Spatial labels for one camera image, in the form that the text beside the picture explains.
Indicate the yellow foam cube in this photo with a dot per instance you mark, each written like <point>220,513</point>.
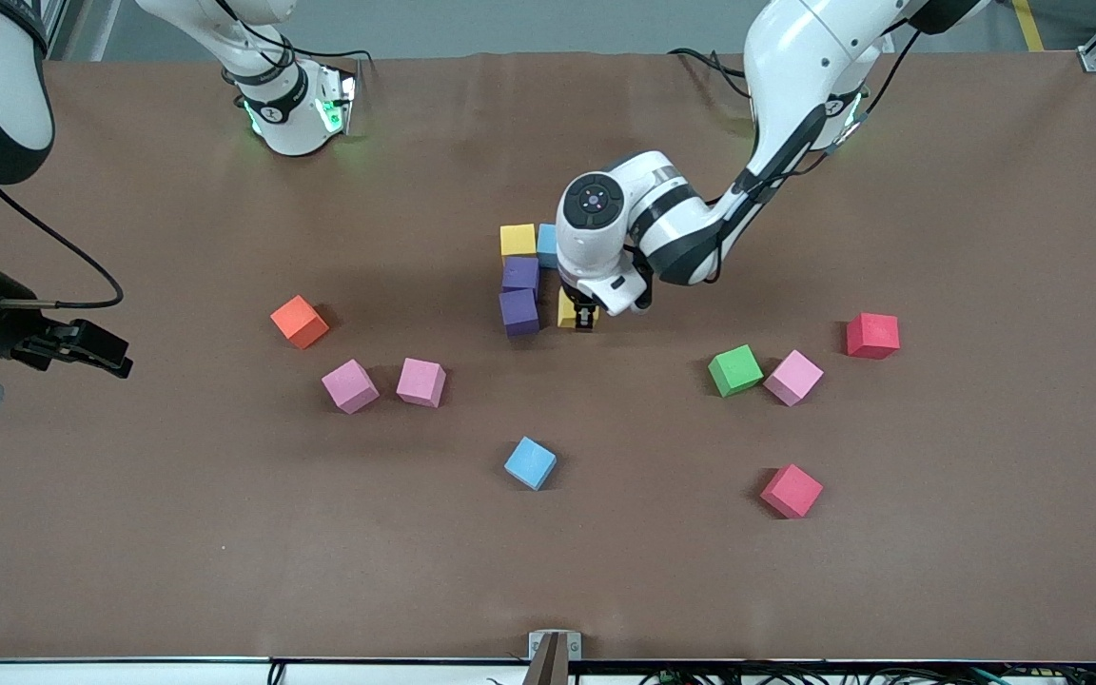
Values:
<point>518,240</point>
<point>565,309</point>

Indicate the purple foam cube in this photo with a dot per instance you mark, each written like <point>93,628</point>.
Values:
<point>520,273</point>
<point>519,312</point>

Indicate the blue foam cube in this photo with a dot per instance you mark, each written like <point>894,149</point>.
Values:
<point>546,245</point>
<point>530,463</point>

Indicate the green foam cube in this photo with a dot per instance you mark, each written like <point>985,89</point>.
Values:
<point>735,370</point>

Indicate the pink foam cube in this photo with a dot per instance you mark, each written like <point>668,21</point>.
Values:
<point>349,385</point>
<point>793,378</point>
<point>420,381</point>

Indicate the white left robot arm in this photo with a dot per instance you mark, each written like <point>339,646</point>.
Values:
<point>795,76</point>

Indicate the orange foam cube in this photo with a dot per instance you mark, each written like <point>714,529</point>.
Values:
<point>300,322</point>

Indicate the brown table mat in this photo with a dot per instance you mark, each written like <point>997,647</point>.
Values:
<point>548,571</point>

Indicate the rose red foam cube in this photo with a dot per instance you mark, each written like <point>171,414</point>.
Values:
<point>792,491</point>

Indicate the silver connector box green light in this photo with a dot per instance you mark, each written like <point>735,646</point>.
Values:
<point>337,100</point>

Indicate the grey metal bracket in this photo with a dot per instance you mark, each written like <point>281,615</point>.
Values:
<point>538,647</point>

